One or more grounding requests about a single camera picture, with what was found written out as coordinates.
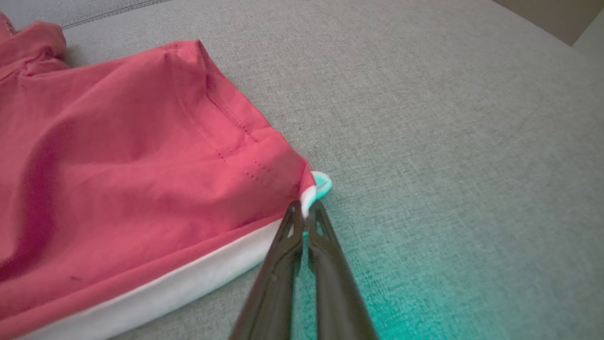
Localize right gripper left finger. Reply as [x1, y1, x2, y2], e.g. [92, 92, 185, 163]
[230, 200, 305, 340]

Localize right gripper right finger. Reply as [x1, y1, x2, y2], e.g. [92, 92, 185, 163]
[308, 199, 378, 340]

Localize red shorts with white band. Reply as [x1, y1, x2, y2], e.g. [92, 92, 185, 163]
[0, 12, 333, 340]

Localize large grey sofa seat cushion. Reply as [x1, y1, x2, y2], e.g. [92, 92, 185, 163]
[0, 0, 604, 340]

